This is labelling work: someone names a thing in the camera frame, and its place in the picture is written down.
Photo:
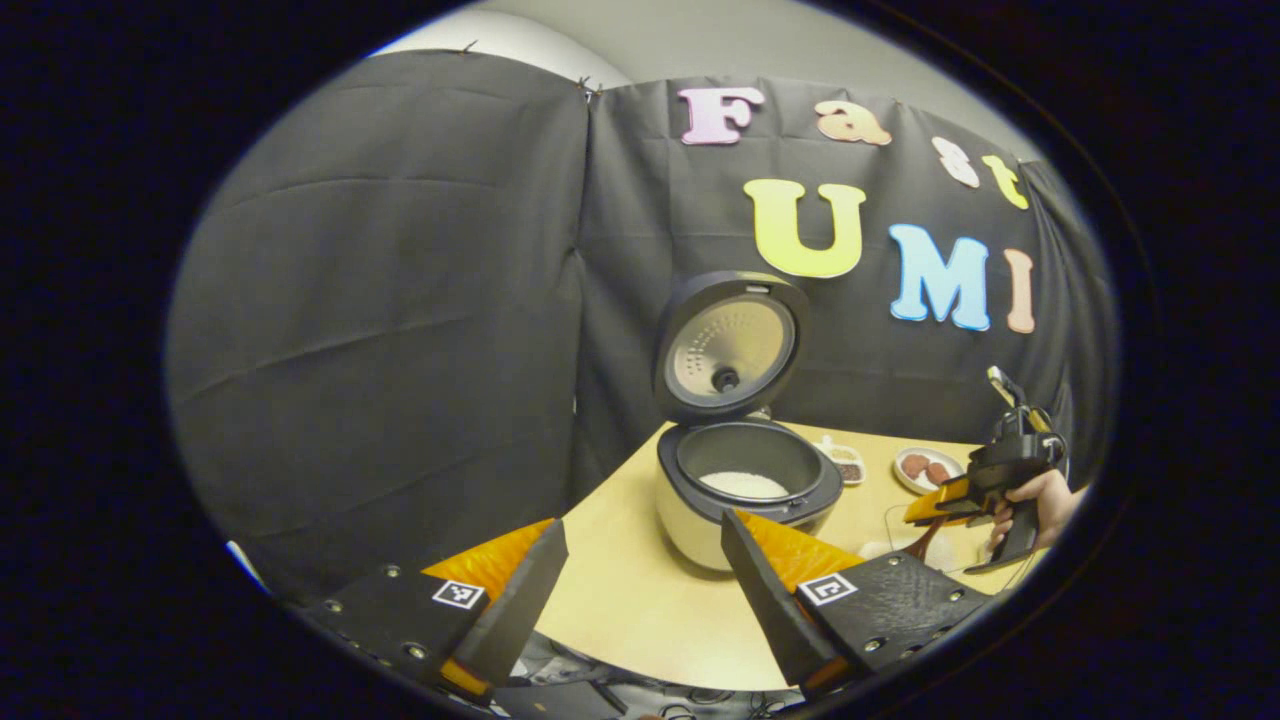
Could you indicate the clear glass tray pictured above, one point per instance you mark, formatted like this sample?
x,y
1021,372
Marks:
x,y
900,545

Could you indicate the black backdrop cloth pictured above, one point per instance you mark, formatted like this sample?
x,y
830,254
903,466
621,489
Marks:
x,y
380,330

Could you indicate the red meat piece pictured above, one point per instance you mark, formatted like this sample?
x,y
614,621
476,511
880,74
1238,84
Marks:
x,y
938,472
914,465

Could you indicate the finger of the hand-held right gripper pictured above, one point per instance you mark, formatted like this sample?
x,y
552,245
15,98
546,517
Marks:
x,y
940,500

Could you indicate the brown wooden spoon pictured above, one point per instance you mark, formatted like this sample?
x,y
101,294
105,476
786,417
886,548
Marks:
x,y
925,545

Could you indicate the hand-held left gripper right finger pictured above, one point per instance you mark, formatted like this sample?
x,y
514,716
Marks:
x,y
765,600

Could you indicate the white divided condiment dish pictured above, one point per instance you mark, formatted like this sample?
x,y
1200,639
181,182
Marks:
x,y
848,465

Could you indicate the white rice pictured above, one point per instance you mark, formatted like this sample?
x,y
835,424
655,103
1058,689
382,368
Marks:
x,y
745,485

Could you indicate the dark lidded rice cooker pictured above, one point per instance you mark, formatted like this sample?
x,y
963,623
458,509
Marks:
x,y
735,345

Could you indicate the round white plate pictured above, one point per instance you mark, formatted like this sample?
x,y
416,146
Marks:
x,y
915,485

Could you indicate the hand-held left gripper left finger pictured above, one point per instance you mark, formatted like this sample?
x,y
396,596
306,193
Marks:
x,y
515,600

